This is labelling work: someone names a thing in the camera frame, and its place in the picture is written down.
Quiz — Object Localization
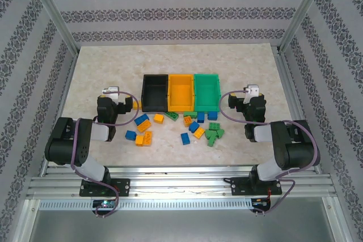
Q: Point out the yellow plastic bin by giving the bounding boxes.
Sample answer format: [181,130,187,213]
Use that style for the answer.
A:
[167,74,196,112]

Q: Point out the long yellow lego brick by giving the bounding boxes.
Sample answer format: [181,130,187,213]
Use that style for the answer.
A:
[136,120,153,133]

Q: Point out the aluminium frame post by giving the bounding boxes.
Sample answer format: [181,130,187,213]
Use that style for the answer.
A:
[276,0,334,54]
[24,0,80,56]

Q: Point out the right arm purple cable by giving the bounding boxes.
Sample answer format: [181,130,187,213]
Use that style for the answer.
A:
[220,89,321,217]

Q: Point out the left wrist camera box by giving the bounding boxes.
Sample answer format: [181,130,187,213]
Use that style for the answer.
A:
[101,85,121,101]

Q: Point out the black plastic bin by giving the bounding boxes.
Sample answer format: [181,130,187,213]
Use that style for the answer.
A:
[141,74,170,113]

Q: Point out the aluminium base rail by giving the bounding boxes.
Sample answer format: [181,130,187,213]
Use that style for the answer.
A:
[27,165,337,200]

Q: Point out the aluminium side rail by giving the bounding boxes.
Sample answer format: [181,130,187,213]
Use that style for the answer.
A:
[276,52,321,173]
[41,52,79,175]

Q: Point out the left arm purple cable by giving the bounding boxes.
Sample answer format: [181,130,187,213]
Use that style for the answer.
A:
[69,90,142,219]

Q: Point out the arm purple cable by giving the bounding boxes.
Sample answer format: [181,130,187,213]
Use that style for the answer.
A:
[69,90,142,219]
[220,89,321,217]

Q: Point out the green plastic bin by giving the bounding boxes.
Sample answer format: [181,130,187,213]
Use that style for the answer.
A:
[193,73,221,112]

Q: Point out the grey metal sheet panel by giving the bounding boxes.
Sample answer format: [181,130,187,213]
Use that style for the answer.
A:
[28,209,337,242]

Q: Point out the slotted grey cable duct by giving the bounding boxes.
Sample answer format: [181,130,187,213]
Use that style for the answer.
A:
[38,199,253,211]

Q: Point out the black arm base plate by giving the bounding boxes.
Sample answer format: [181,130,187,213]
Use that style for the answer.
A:
[230,176,283,197]
[79,178,130,197]

